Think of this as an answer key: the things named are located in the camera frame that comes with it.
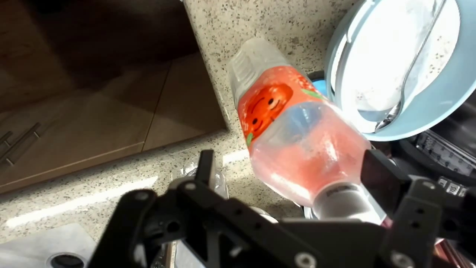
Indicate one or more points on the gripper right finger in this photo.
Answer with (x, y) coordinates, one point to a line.
(420, 219)

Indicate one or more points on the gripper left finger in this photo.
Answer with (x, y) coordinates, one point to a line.
(230, 219)

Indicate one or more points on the clear plastic bottle orange label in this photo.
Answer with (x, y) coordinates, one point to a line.
(297, 149)

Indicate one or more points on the light blue round container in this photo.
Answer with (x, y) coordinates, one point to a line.
(438, 104)

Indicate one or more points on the clear plastic wrapper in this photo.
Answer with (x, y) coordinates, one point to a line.
(220, 178)

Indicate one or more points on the black kitchen appliance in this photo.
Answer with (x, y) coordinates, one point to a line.
(446, 149)

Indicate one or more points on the wooden cabinet door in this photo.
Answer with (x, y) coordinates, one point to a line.
(186, 104)

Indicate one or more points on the metal spoon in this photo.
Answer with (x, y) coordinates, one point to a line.
(407, 78)

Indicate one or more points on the small blue round object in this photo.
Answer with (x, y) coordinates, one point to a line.
(319, 86)

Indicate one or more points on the wooden drawer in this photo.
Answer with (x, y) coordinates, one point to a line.
(85, 126)

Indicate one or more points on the grey sink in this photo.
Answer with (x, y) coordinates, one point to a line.
(33, 245)

